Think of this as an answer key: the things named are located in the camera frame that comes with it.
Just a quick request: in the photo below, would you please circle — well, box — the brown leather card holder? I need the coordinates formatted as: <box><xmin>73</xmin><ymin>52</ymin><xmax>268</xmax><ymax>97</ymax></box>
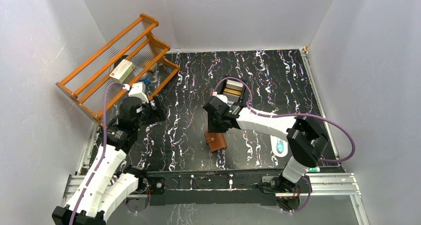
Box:
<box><xmin>204</xmin><ymin>132</ymin><xmax>227</xmax><ymax>152</ymax></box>

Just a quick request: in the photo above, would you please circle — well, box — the gold credit card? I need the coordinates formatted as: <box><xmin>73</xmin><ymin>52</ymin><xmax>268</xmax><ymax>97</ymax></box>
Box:
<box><xmin>223</xmin><ymin>87</ymin><xmax>242</xmax><ymax>97</ymax></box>

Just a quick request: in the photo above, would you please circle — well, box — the black card tray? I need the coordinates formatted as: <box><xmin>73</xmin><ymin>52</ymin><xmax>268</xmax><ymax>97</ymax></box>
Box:
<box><xmin>220</xmin><ymin>79</ymin><xmax>247</xmax><ymax>106</ymax></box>

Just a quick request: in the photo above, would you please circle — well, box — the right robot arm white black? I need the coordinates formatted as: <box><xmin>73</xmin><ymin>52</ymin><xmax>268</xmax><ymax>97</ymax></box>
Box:
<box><xmin>203</xmin><ymin>96</ymin><xmax>329</xmax><ymax>194</ymax></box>

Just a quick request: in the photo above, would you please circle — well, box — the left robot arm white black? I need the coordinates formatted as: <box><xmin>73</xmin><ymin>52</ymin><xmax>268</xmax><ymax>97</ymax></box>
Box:
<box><xmin>52</xmin><ymin>95</ymin><xmax>167</xmax><ymax>225</ymax></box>

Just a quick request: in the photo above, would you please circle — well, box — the white card in tray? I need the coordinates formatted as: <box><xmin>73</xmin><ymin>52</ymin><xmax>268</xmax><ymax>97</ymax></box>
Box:
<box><xmin>226</xmin><ymin>79</ymin><xmax>244</xmax><ymax>91</ymax></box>

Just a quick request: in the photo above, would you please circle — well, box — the blue small bottle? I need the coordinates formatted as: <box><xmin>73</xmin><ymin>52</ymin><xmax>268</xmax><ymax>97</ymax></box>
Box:
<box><xmin>140</xmin><ymin>74</ymin><xmax>150</xmax><ymax>86</ymax></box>

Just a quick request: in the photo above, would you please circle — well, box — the white red small box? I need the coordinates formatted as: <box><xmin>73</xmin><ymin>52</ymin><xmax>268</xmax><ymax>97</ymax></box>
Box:
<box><xmin>109</xmin><ymin>59</ymin><xmax>135</xmax><ymax>83</ymax></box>

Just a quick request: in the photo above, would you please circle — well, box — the orange wooden rack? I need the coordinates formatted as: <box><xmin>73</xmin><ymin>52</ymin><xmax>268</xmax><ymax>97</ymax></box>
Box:
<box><xmin>56</xmin><ymin>13</ymin><xmax>180</xmax><ymax>125</ymax></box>

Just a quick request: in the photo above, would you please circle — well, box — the green white marker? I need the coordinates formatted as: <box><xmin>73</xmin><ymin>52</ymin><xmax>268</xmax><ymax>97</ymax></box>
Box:
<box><xmin>308</xmin><ymin>167</ymin><xmax>321</xmax><ymax>173</ymax></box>

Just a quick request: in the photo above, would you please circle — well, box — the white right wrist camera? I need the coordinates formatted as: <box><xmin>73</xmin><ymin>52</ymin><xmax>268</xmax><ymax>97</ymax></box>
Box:
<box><xmin>211</xmin><ymin>91</ymin><xmax>228</xmax><ymax>104</ymax></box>

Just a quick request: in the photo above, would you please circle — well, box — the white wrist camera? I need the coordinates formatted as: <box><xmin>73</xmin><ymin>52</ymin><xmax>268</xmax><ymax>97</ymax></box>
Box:
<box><xmin>211</xmin><ymin>91</ymin><xmax>228</xmax><ymax>104</ymax></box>
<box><xmin>123</xmin><ymin>82</ymin><xmax>149</xmax><ymax>103</ymax></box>

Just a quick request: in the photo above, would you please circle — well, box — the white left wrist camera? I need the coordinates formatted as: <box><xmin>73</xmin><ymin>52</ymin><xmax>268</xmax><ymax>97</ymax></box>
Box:
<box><xmin>123</xmin><ymin>82</ymin><xmax>149</xmax><ymax>103</ymax></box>

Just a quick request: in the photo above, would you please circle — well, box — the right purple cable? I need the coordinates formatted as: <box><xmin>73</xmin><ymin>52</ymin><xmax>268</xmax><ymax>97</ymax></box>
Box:
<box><xmin>213</xmin><ymin>76</ymin><xmax>356</xmax><ymax>164</ymax></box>

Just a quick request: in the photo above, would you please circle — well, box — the purple cable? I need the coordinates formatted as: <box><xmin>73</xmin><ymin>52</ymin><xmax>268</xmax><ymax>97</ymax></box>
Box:
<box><xmin>67</xmin><ymin>82</ymin><xmax>131</xmax><ymax>225</ymax></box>
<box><xmin>213</xmin><ymin>76</ymin><xmax>356</xmax><ymax>164</ymax></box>

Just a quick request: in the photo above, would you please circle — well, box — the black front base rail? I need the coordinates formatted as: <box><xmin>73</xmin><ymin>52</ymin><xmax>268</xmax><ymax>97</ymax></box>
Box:
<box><xmin>147</xmin><ymin>168</ymin><xmax>281</xmax><ymax>206</ymax></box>

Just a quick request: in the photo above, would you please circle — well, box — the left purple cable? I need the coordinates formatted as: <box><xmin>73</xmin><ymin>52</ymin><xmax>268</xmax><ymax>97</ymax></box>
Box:
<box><xmin>67</xmin><ymin>82</ymin><xmax>131</xmax><ymax>225</ymax></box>

